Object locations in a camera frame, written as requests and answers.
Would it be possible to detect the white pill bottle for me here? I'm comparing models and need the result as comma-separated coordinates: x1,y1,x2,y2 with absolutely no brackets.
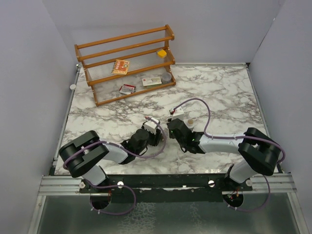
186,119,195,131

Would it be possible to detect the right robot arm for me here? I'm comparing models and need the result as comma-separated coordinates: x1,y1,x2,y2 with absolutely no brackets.
167,119,285,191

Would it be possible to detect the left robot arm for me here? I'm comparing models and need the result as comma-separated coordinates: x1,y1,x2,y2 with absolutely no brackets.
58,128,162,193

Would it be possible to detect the red white medicine box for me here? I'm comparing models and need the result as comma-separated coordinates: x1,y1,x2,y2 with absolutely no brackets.
119,84,136,95

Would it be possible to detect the green white medicine box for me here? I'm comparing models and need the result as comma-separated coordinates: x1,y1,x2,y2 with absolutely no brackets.
142,77,162,89

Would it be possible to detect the clear round plastic jar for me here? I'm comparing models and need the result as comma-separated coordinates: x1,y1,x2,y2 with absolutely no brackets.
161,72,172,84

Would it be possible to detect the orange spiral notebook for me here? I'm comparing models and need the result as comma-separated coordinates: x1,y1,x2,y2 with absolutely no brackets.
112,59,130,75

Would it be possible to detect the wooden three-tier shelf rack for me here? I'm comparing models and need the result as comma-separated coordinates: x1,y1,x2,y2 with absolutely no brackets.
75,24,176,106

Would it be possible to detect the yellow lidded small jar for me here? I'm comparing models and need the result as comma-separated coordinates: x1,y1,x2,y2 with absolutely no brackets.
156,49,167,59

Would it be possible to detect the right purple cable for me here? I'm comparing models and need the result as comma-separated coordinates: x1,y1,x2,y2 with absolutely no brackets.
172,97,286,212

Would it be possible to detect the purple cable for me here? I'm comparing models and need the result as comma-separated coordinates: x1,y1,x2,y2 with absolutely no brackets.
172,97,286,212
62,117,168,215

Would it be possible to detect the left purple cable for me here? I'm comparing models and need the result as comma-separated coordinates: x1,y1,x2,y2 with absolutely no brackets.
62,117,168,215

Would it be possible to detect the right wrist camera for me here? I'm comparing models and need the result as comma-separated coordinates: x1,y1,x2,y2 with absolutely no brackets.
168,106,184,122

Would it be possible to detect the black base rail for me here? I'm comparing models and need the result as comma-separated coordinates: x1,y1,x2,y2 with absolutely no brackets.
79,174,252,203

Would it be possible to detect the aluminium frame rail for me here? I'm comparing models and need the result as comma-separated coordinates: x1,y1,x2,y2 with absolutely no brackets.
39,174,297,196

